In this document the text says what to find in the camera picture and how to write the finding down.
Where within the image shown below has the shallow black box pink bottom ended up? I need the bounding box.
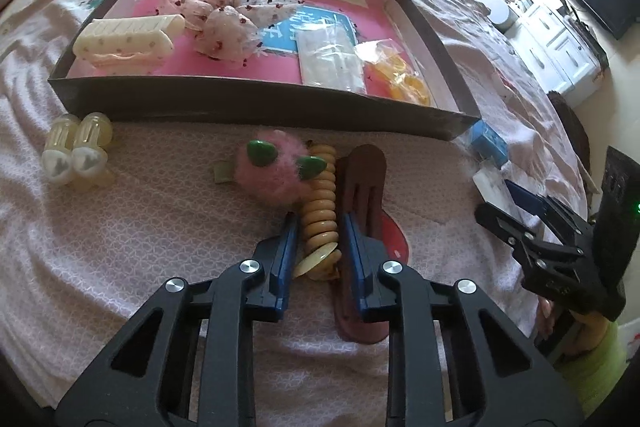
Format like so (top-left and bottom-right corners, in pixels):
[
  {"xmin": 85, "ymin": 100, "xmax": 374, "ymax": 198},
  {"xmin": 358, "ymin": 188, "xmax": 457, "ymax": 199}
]
[{"xmin": 47, "ymin": 0, "xmax": 483, "ymax": 142}]

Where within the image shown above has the small blue box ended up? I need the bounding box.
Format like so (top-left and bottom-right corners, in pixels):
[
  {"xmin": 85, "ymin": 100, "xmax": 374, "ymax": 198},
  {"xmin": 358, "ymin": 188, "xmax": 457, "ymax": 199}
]
[{"xmin": 469, "ymin": 119, "xmax": 511, "ymax": 168}]

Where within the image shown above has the white drawer cabinet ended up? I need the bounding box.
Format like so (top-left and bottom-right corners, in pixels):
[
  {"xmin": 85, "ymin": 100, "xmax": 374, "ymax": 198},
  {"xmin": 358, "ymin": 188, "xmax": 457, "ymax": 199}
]
[{"xmin": 510, "ymin": 4, "xmax": 609, "ymax": 108}]

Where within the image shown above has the pink fluffy hair clip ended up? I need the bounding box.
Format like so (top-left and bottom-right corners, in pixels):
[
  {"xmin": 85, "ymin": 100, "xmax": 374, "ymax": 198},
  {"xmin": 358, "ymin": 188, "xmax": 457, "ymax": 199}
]
[{"xmin": 214, "ymin": 129, "xmax": 329, "ymax": 208}]

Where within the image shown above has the yellow spiral hair tie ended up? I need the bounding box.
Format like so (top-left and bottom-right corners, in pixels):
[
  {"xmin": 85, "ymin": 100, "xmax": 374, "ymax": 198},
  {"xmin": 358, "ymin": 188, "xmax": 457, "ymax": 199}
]
[{"xmin": 292, "ymin": 139, "xmax": 344, "ymax": 281}]

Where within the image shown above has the clear plastic packet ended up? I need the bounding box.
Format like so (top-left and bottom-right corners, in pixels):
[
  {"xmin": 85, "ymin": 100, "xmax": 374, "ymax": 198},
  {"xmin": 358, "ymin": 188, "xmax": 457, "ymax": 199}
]
[{"xmin": 294, "ymin": 27, "xmax": 367, "ymax": 94}]

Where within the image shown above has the clear bag of yellow hair ties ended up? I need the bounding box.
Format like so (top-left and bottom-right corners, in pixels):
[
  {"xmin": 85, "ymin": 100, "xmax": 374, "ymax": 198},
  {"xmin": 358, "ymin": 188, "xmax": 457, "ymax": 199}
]
[{"xmin": 354, "ymin": 38, "xmax": 434, "ymax": 108}]

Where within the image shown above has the brown furry cushion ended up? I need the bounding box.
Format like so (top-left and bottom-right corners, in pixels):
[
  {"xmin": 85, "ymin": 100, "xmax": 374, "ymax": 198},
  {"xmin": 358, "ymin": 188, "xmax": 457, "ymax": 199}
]
[{"xmin": 547, "ymin": 91, "xmax": 594, "ymax": 188}]

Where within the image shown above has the pink patterned bedspread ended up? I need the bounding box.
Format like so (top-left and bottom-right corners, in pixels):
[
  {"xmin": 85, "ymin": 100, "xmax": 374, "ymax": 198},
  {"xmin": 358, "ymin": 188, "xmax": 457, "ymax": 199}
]
[{"xmin": 0, "ymin": 0, "xmax": 601, "ymax": 427}]

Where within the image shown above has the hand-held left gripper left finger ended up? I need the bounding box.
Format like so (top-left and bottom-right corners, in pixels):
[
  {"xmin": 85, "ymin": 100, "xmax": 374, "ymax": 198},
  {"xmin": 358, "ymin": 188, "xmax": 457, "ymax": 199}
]
[{"xmin": 55, "ymin": 213, "xmax": 301, "ymax": 427}]

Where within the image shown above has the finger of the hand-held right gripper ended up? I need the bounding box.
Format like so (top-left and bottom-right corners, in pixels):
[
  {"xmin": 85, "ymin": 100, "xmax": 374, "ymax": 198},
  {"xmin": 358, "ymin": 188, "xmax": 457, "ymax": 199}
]
[
  {"xmin": 505, "ymin": 179, "xmax": 594, "ymax": 249},
  {"xmin": 474, "ymin": 203, "xmax": 552, "ymax": 269}
]

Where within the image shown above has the person's right forearm green sleeve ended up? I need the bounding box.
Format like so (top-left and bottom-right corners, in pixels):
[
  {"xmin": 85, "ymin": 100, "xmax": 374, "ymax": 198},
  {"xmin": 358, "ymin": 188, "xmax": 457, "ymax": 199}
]
[{"xmin": 552, "ymin": 311, "xmax": 632, "ymax": 410}]

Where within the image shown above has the brown flat hair clip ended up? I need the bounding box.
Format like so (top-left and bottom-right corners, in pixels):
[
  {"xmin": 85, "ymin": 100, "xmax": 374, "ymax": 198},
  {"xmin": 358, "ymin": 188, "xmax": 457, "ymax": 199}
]
[{"xmin": 332, "ymin": 146, "xmax": 402, "ymax": 344}]

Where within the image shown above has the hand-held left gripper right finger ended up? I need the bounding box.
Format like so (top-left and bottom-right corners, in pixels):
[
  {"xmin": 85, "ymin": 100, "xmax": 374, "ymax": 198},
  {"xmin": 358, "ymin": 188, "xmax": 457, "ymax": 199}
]
[{"xmin": 341, "ymin": 214, "xmax": 586, "ymax": 427}]

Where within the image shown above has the person's right hand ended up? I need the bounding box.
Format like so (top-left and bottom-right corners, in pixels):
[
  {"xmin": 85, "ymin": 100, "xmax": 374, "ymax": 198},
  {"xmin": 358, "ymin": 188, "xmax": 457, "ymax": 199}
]
[{"xmin": 536, "ymin": 296, "xmax": 558, "ymax": 340}]

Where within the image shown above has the cream hair claw clip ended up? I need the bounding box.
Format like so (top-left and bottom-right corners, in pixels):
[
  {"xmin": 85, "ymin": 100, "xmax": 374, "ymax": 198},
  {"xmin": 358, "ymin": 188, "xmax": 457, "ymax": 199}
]
[{"xmin": 72, "ymin": 14, "xmax": 187, "ymax": 70}]

